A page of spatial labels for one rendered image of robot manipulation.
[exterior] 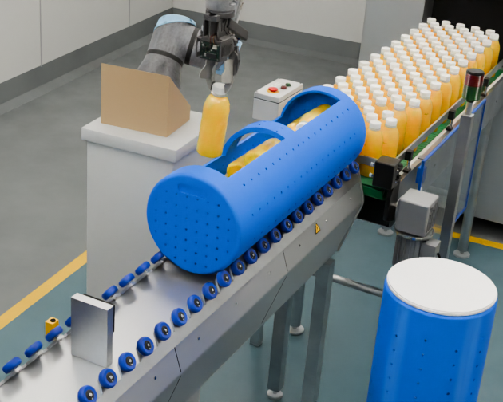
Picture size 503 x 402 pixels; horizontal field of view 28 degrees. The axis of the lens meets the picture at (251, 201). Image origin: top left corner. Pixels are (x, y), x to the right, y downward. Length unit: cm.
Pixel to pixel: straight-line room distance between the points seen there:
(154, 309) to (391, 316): 59
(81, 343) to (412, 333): 80
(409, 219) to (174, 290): 110
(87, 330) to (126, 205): 83
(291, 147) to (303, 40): 505
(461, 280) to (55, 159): 347
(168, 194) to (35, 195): 272
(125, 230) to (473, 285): 110
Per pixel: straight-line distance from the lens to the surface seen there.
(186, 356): 249
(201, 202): 255
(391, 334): 255
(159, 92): 295
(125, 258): 315
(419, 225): 344
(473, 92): 353
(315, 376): 368
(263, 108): 357
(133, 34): 776
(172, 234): 264
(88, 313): 229
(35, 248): 477
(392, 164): 333
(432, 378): 256
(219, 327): 261
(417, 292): 252
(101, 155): 305
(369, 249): 493
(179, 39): 305
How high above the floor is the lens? 227
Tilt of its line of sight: 25 degrees down
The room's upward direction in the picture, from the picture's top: 5 degrees clockwise
